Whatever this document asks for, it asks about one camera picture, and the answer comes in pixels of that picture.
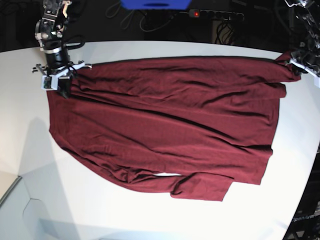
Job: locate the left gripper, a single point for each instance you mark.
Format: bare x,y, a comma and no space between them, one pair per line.
305,60

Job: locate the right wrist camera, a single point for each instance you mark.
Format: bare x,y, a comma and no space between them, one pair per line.
49,83

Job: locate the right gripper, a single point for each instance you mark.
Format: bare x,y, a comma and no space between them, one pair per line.
65,75

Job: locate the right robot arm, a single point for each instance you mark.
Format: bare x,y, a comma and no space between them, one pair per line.
50,30

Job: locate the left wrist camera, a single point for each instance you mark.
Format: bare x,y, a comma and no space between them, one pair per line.
317,81

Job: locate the dark red t-shirt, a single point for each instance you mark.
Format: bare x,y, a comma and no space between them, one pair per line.
188,126

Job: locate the blue box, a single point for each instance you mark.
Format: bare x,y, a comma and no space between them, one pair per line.
155,4

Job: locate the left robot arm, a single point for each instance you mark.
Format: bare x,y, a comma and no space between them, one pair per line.
304,27

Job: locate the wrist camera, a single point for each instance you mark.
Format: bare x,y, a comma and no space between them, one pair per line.
317,81
49,83

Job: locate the black power strip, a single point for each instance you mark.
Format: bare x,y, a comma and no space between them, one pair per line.
216,15

